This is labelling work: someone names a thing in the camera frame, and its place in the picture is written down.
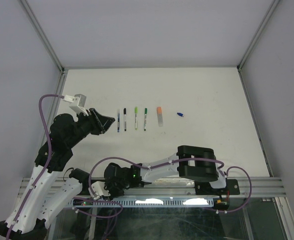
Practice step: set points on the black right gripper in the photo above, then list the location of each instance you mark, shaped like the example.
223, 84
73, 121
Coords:
113, 195

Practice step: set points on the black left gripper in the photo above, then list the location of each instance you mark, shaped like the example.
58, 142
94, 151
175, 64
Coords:
100, 123

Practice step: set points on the blue capped pen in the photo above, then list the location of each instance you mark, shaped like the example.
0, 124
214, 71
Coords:
118, 120

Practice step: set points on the silver pen lime end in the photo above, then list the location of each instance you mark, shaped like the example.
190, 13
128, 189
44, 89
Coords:
136, 118

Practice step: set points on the white pen green end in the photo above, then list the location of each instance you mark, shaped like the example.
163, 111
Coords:
145, 119

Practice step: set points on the orange capped grey highlighter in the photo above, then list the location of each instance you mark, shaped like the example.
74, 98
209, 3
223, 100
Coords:
159, 116

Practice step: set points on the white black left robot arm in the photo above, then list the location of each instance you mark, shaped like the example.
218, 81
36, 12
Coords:
34, 214

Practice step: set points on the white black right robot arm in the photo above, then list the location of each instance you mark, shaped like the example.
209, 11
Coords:
198, 164

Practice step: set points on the small circuit board left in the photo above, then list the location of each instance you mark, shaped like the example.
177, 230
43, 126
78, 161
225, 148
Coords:
82, 202

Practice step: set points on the small circuit board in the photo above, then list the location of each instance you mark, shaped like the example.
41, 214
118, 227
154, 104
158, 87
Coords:
82, 202
221, 205

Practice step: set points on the small circuit board right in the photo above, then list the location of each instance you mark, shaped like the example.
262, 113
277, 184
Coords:
221, 205

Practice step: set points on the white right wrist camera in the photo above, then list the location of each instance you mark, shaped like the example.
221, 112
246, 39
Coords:
97, 190

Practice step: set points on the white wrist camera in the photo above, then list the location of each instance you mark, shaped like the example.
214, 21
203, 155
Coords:
97, 190
76, 103

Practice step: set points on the white slotted cable duct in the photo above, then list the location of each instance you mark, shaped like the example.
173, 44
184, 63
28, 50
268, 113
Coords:
142, 202

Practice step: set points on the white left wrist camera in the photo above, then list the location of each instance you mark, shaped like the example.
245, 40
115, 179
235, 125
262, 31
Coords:
76, 103

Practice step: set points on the aluminium table edge rail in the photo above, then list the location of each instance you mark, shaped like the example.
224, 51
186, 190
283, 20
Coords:
261, 187

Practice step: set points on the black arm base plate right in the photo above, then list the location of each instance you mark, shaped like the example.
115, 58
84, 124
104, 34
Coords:
231, 186

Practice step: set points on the left aluminium frame post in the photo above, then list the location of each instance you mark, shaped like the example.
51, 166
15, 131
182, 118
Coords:
41, 34

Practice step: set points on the aluminium frame post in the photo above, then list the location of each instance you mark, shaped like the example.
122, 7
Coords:
259, 32
41, 34

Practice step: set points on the right aluminium frame post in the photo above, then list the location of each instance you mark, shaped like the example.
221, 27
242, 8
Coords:
259, 32

